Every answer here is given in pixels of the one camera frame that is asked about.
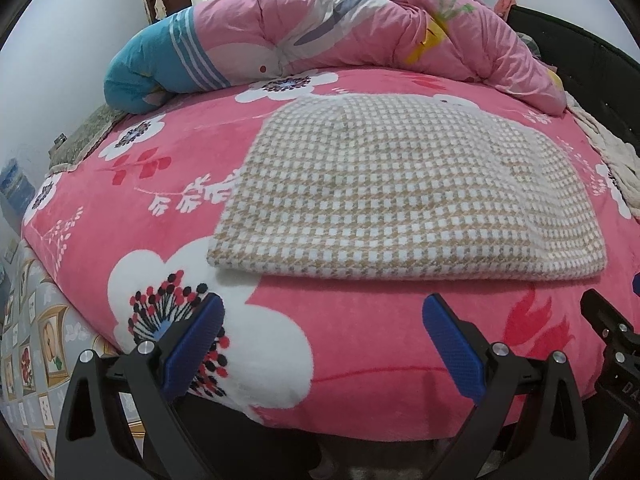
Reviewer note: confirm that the beige white checked sweater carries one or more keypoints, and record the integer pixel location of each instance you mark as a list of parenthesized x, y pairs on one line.
[(400, 185)]

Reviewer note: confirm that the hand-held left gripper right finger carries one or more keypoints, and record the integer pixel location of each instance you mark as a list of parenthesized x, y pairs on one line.
[(452, 350)]

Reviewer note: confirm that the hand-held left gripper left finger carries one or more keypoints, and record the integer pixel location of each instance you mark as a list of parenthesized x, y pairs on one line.
[(192, 345)]

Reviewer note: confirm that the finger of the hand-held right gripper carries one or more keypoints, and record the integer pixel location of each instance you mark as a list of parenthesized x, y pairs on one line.
[(637, 285), (602, 317)]

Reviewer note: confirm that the blue bottle pack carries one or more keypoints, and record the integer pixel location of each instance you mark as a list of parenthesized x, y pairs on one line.
[(15, 185)]

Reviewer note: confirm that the grey-green patterned mat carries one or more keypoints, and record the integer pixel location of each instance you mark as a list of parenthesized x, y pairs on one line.
[(85, 140)]

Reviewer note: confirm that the pink printed quilt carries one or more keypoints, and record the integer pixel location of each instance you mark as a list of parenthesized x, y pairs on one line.
[(300, 25)]

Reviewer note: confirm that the cream knitted blanket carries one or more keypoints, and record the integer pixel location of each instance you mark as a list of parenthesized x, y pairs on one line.
[(617, 160)]

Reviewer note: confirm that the pink floral bed blanket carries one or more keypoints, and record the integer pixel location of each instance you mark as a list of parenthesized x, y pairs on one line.
[(175, 160)]

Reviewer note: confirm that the grey picture-print bed sheet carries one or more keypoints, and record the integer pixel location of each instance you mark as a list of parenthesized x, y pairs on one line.
[(35, 360)]

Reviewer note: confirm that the black bed headboard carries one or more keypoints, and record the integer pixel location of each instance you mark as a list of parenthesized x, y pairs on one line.
[(590, 55)]

